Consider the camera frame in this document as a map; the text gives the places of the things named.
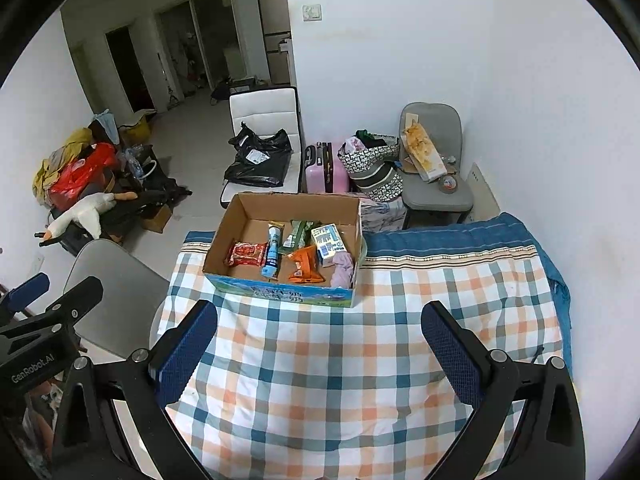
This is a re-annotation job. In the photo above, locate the green snack packet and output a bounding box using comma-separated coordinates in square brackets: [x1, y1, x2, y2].
[282, 219, 321, 251]

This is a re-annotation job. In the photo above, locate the small cardboard box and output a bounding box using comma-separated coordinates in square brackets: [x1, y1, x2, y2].
[140, 202, 173, 233]

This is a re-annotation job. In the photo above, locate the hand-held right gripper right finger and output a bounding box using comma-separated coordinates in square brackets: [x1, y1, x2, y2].
[421, 301, 586, 480]

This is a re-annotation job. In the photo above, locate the plaid blanket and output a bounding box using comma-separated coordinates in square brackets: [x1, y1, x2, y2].
[150, 247, 571, 480]

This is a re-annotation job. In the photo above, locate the purple sock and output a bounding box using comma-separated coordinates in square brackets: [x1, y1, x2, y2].
[330, 251, 357, 288]

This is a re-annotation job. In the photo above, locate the red snack packet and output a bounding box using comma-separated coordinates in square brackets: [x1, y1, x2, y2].
[223, 241, 268, 267]

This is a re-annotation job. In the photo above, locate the pink suitcase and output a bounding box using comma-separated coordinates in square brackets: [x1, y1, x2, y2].
[304, 141, 351, 195]

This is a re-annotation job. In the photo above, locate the floral fabric bag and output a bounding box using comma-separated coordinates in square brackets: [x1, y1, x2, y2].
[360, 197, 407, 233]

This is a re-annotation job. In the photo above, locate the blue tube snack packet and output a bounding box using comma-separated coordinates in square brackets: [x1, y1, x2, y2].
[260, 223, 285, 279]

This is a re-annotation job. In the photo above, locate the light blue cloth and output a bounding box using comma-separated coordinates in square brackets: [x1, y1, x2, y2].
[92, 110, 121, 143]

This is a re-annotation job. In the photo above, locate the patterned tote bag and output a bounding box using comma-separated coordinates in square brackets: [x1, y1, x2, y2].
[337, 130, 401, 176]

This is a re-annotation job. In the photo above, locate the black bag pile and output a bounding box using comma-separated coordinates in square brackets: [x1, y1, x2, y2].
[107, 160, 193, 221]

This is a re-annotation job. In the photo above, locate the grey upholstered chair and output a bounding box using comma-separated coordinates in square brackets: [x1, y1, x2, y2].
[399, 102, 475, 223]

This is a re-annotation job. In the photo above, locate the white blue milk carton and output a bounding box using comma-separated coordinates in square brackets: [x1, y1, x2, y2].
[310, 223, 348, 267]

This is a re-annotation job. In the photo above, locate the grey shell chair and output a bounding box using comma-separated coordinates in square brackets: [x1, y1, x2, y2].
[62, 239, 171, 361]

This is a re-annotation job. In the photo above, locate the red plastic bag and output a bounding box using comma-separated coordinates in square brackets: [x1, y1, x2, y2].
[47, 142, 118, 208]

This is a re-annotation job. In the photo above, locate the black suitcase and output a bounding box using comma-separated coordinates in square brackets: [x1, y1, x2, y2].
[50, 210, 126, 256]

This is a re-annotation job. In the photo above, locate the striped patterned bag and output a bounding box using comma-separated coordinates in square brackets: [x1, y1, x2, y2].
[350, 161, 405, 204]

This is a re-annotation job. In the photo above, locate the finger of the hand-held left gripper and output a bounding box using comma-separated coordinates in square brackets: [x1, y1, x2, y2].
[25, 276, 104, 333]
[0, 272, 51, 328]

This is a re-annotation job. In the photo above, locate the white padded chair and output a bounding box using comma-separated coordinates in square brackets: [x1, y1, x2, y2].
[220, 86, 303, 208]

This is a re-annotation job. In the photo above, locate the white leaning panel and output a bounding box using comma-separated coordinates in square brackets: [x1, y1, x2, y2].
[467, 162, 501, 222]

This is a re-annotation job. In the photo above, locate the yellow snack package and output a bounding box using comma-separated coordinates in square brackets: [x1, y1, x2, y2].
[402, 122, 447, 182]

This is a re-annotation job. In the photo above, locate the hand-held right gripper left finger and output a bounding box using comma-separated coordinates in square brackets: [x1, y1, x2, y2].
[50, 300, 219, 480]

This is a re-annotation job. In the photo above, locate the yellow cardboard box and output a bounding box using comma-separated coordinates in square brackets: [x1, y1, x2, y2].
[120, 109, 158, 146]

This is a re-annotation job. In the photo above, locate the black plastic bag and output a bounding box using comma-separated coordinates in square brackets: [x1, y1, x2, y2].
[224, 122, 293, 188]

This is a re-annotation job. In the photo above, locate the orange snack packet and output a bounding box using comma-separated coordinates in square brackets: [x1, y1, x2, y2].
[286, 246, 326, 284]

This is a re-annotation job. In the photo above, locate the yellow cloth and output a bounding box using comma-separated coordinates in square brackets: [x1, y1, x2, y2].
[32, 127, 93, 201]

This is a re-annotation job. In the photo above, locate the white goose plush toy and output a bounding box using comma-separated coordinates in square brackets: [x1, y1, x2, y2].
[40, 191, 138, 247]

